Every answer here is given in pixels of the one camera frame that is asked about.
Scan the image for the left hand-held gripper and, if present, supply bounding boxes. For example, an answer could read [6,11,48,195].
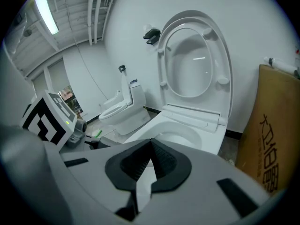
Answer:
[21,90,88,152]

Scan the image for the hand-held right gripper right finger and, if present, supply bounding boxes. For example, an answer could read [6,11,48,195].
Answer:
[137,138,271,225]

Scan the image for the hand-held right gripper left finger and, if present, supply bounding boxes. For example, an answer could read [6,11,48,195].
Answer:
[58,138,157,221]

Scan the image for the white tankless toilet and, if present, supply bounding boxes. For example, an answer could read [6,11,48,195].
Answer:
[123,9,234,157]

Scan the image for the white toilet with tank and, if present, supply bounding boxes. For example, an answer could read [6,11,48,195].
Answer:
[98,75,152,136]

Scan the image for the window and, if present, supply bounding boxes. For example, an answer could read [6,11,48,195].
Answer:
[58,85,82,118]

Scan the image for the white ceiling pipes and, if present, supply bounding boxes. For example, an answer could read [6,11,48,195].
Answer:
[86,0,119,46]

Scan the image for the ceiling tube light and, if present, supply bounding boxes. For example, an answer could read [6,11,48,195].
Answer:
[34,0,60,35]

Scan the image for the large cardboard box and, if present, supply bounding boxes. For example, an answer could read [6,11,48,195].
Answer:
[235,64,300,195]

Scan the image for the white caulking gun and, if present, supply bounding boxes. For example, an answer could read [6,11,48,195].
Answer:
[263,56,300,80]

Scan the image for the black wall shelf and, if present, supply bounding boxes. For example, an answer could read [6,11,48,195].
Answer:
[142,28,162,45]

